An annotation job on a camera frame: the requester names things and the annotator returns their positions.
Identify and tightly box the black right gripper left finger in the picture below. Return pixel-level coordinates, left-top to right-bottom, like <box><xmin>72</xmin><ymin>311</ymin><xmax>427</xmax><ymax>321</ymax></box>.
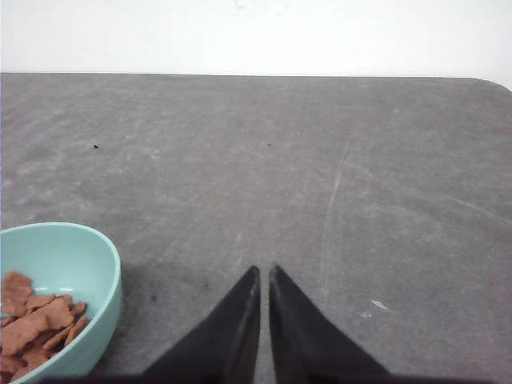
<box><xmin>142</xmin><ymin>266</ymin><xmax>261</xmax><ymax>383</ymax></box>

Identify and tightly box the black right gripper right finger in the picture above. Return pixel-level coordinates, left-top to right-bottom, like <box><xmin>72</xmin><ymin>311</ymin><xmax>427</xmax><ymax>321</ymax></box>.
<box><xmin>269</xmin><ymin>265</ymin><xmax>390</xmax><ymax>383</ymax></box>

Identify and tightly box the teal ceramic bowl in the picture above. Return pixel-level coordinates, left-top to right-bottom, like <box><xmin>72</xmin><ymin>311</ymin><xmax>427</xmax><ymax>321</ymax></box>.
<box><xmin>1</xmin><ymin>222</ymin><xmax>122</xmax><ymax>383</ymax></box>

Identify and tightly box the brown beef cube pile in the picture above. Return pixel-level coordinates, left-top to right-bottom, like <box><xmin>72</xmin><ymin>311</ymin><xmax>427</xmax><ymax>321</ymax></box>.
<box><xmin>1</xmin><ymin>270</ymin><xmax>89</xmax><ymax>383</ymax></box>

